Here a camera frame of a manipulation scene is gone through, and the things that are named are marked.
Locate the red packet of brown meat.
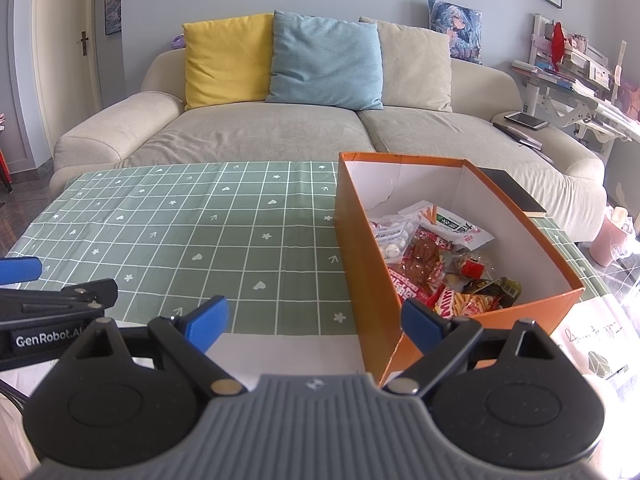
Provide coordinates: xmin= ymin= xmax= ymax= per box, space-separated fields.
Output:
xmin=400 ymin=237 xmax=447 ymax=294

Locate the beige pillow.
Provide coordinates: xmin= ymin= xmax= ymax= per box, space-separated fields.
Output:
xmin=359 ymin=16 xmax=454 ymax=114

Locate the red plush toy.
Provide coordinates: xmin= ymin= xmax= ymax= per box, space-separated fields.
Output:
xmin=550 ymin=22 xmax=569 ymax=74

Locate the pink bin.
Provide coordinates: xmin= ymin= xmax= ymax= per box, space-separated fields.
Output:
xmin=590 ymin=206 xmax=637 ymax=267

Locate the dark foil snack packet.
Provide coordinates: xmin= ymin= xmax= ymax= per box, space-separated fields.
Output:
xmin=460 ymin=277 xmax=524 ymax=307

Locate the white script printed cloth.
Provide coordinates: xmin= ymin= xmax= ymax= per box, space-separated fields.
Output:
xmin=0 ymin=292 xmax=640 ymax=411

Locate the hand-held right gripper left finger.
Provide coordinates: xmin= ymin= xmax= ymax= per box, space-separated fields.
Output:
xmin=74 ymin=296 xmax=247 ymax=397

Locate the red and white snack packet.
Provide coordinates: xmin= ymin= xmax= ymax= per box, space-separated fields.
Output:
xmin=387 ymin=266 xmax=436 ymax=307

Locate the white door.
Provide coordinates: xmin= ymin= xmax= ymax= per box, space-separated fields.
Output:
xmin=30 ymin=0 xmax=104 ymax=152

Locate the yellow pillow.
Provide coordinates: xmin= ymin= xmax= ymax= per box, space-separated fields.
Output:
xmin=181 ymin=13 xmax=275 ymax=111

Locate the smartphone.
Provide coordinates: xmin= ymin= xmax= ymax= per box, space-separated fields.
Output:
xmin=504 ymin=111 xmax=550 ymax=131

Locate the black notebook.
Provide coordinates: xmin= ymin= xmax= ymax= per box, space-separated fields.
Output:
xmin=477 ymin=167 xmax=549 ymax=219

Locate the beige sofa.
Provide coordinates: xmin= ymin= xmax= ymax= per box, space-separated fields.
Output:
xmin=50 ymin=52 xmax=609 ymax=244

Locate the white desk with shelf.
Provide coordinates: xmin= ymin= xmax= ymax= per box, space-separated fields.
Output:
xmin=511 ymin=12 xmax=640 ymax=162

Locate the clear packet with green label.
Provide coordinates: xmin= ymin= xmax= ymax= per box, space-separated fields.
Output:
xmin=417 ymin=201 xmax=496 ymax=251

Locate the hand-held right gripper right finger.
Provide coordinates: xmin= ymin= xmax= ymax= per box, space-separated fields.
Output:
xmin=384 ymin=299 xmax=557 ymax=397

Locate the clear packet of white balls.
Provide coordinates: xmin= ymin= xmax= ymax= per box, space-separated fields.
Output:
xmin=370 ymin=212 xmax=422 ymax=262

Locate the black cable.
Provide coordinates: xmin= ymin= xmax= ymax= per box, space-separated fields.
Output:
xmin=0 ymin=380 xmax=32 ymax=407

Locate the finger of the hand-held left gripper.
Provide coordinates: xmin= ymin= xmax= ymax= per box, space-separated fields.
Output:
xmin=0 ymin=256 xmax=43 ymax=287
xmin=0 ymin=279 xmax=120 ymax=332

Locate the light blue pillow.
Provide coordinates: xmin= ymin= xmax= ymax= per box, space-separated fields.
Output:
xmin=265 ymin=10 xmax=385 ymax=112

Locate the orange cardboard box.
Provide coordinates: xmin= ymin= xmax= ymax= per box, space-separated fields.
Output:
xmin=334 ymin=151 xmax=586 ymax=387

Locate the red packet of orange sticks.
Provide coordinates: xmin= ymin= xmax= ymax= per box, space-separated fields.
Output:
xmin=432 ymin=287 xmax=504 ymax=319

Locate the figure printed pillow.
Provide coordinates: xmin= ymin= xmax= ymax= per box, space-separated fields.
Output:
xmin=427 ymin=0 xmax=484 ymax=65

